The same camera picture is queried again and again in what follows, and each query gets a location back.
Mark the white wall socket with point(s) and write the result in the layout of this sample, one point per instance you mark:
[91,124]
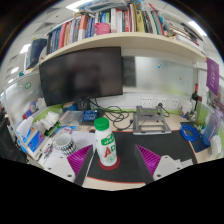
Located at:
[174,103]
[162,102]
[146,102]

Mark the blue tissue box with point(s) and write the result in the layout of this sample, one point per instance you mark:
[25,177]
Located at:
[33,140]

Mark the black red-edged desk mat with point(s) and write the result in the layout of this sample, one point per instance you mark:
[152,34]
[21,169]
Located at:
[150,141]

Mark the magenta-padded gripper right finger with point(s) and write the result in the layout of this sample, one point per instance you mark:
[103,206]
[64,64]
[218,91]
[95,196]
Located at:
[166,166]

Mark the dark wine bottle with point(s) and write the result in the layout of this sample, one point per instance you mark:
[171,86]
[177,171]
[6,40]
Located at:
[195,96]

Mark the white paper sheet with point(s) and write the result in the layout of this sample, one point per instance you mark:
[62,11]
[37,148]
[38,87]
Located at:
[85,138]

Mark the white tissue pack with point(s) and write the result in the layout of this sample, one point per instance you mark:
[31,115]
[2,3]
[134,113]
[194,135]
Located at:
[216,146]

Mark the white green-capped drink bottle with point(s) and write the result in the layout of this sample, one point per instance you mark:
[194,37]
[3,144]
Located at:
[106,146]

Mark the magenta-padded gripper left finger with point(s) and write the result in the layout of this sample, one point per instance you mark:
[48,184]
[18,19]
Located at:
[60,166]

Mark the black-white checkered mug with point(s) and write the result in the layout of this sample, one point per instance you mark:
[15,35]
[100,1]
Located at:
[65,145]

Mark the dark blue small mat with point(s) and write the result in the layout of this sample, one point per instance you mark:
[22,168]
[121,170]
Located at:
[200,145]

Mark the black computer monitor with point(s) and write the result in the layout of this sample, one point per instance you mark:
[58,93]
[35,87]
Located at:
[81,75]

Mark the wall shelf with books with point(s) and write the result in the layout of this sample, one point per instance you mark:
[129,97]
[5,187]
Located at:
[116,40]

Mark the pile of white tissues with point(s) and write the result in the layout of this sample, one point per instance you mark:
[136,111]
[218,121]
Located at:
[48,120]

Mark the blue flat box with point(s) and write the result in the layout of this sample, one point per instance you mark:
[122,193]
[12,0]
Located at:
[90,115]

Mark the flat round red coaster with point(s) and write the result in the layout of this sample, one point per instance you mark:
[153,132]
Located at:
[115,165]

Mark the clear plastic box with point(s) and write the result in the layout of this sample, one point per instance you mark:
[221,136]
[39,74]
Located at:
[70,117]

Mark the grey metal laptop stand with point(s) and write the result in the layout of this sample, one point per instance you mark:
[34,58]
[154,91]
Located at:
[156,128]

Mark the ceiling lights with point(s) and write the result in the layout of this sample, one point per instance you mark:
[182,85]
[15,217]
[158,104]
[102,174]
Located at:
[197,28]

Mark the purple hanging pennant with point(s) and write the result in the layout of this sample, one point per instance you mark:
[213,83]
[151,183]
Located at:
[212,76]

